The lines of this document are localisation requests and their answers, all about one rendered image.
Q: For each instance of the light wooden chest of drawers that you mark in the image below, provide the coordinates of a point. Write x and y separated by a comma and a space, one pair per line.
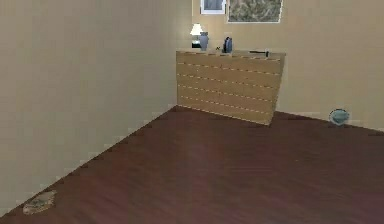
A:
226, 86

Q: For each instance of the grey blue vase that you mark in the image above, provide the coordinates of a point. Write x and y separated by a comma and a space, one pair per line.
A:
203, 41

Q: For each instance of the dark blue upright object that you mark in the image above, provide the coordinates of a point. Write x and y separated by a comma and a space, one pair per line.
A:
228, 45

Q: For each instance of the white shade table lamp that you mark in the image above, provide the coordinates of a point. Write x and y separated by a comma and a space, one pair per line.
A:
196, 33

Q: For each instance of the small dark flat object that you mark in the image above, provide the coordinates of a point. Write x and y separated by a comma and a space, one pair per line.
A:
260, 52

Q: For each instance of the small white framed picture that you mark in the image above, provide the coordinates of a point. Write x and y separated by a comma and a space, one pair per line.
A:
212, 6

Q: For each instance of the large white framed picture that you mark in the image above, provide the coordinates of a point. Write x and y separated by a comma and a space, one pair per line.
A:
255, 10

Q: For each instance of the beige mottled floor cloth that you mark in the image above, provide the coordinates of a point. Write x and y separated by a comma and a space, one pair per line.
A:
40, 202

